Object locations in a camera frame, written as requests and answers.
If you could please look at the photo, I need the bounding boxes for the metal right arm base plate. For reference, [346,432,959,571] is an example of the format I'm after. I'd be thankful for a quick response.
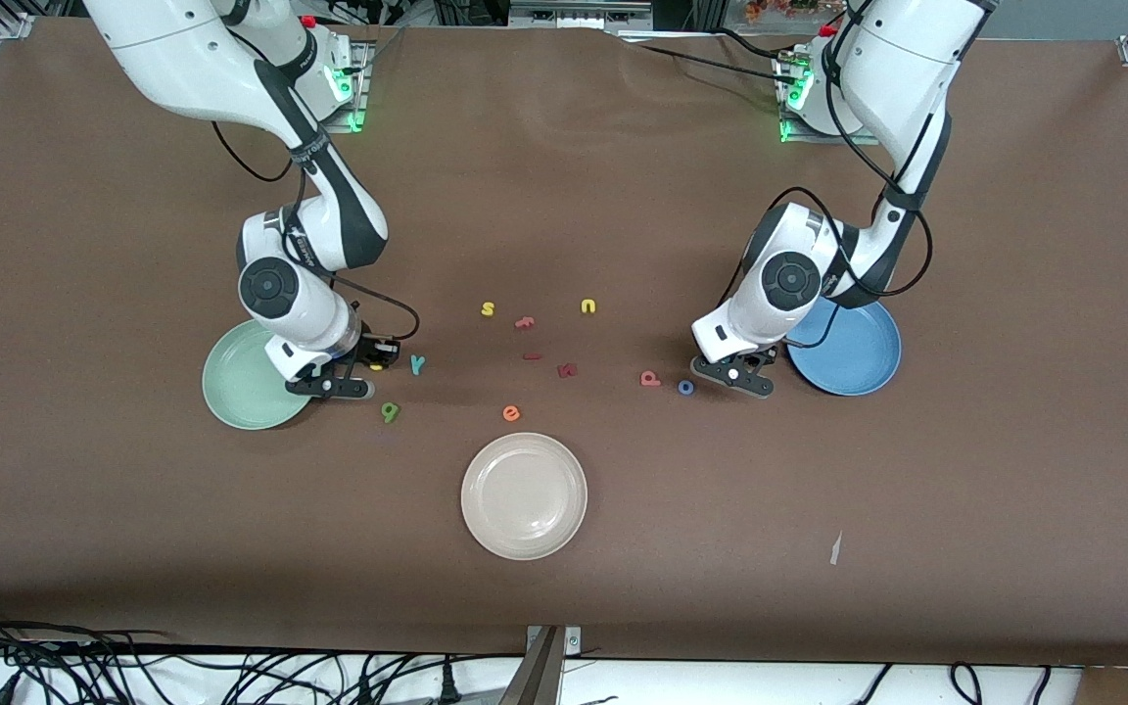
[314,41,372,134]

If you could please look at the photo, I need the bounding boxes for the blue plate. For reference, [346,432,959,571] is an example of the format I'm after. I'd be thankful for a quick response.
[785,294,903,397]

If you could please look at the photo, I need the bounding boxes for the black table cable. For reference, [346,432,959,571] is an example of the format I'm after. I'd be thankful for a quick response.
[716,27,808,66]
[613,35,786,77]

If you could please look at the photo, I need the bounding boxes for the small metal table bracket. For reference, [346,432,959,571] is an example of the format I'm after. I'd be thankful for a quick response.
[525,625,584,659]

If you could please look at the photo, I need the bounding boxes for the brown support beam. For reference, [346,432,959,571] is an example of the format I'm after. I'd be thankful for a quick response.
[498,627,566,705]

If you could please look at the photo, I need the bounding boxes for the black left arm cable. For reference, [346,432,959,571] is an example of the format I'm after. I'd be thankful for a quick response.
[716,20,935,352]

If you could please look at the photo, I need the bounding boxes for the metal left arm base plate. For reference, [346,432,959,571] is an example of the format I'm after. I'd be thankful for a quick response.
[775,47,880,147]

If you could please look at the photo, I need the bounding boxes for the green plate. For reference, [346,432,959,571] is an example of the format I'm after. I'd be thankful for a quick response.
[202,320,315,431]

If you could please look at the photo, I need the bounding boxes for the beige plate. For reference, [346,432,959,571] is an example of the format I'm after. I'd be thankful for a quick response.
[460,432,588,561]

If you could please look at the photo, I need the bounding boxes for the grey equipment box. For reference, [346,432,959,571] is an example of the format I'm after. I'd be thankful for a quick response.
[508,0,655,32]

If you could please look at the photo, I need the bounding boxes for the orange artificial flowers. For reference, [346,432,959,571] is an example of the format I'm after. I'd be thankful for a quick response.
[742,0,823,23]

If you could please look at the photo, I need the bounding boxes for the brown table cover sheet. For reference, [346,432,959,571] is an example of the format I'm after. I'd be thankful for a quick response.
[0,18,1128,669]

